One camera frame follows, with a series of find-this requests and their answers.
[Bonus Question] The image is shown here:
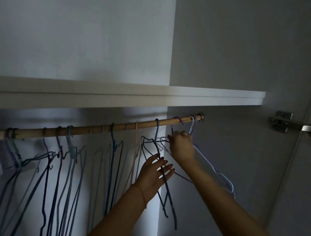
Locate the person's right hand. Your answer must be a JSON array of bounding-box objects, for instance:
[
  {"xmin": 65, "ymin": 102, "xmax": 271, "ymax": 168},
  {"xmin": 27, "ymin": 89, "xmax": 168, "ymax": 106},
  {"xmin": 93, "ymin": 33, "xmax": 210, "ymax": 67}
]
[{"xmin": 167, "ymin": 130, "xmax": 196, "ymax": 166}]

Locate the person's left hand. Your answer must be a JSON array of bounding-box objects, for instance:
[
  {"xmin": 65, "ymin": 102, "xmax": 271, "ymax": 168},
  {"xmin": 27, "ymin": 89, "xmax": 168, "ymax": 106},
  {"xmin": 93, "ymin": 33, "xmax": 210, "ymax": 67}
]
[{"xmin": 132, "ymin": 153, "xmax": 175, "ymax": 204}]

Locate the dark blue clothes hanger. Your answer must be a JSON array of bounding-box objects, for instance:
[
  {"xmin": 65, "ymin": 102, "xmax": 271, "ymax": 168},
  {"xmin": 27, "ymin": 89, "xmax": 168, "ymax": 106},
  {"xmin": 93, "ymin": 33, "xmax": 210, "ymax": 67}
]
[{"xmin": 141, "ymin": 118, "xmax": 178, "ymax": 231}]

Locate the lilac clothes hanger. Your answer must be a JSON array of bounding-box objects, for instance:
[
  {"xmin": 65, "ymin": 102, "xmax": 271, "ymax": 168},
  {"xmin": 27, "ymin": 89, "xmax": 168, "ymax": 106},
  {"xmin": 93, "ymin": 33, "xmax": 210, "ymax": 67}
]
[{"xmin": 155, "ymin": 115, "xmax": 236, "ymax": 198}]

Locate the person's right forearm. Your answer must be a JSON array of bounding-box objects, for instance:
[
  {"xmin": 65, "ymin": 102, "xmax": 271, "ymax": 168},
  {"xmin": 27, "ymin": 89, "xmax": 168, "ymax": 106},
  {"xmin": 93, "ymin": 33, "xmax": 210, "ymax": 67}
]
[{"xmin": 175, "ymin": 158, "xmax": 271, "ymax": 236}]

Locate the person's left forearm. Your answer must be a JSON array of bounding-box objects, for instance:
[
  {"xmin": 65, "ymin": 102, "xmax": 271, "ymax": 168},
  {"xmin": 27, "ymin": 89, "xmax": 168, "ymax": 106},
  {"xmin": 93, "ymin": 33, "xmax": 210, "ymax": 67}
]
[{"xmin": 89, "ymin": 184, "xmax": 159, "ymax": 236}]

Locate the wooden closet rod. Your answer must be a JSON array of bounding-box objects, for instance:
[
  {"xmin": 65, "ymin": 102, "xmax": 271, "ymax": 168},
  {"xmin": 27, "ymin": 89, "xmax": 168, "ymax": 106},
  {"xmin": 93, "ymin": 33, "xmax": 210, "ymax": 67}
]
[{"xmin": 0, "ymin": 114, "xmax": 202, "ymax": 140}]

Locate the white wardrobe shelf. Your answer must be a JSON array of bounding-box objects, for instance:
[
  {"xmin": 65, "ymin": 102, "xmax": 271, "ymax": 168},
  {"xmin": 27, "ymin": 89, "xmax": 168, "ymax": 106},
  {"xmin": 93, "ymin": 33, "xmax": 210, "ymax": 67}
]
[{"xmin": 0, "ymin": 76, "xmax": 266, "ymax": 110}]

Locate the metal door hinge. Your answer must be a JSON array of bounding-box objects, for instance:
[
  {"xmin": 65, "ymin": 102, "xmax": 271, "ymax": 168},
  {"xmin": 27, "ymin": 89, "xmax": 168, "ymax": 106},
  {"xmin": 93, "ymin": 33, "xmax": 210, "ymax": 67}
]
[{"xmin": 269, "ymin": 111, "xmax": 311, "ymax": 134}]

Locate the white wardrobe door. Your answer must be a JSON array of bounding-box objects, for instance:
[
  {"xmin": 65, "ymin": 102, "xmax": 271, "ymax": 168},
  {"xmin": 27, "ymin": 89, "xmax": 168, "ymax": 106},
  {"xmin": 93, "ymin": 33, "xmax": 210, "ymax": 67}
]
[{"xmin": 266, "ymin": 97, "xmax": 311, "ymax": 236}]

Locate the thin pink cord bracelet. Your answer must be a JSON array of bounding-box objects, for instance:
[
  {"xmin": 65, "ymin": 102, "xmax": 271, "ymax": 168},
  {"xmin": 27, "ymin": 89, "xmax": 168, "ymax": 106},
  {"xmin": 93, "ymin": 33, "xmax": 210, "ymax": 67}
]
[{"xmin": 132, "ymin": 183, "xmax": 148, "ymax": 209}]

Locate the row of wire hangers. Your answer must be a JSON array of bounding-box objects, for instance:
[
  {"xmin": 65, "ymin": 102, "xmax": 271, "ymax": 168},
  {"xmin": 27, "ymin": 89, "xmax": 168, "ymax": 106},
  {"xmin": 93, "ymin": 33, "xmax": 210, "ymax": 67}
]
[{"xmin": 0, "ymin": 122, "xmax": 156, "ymax": 236}]

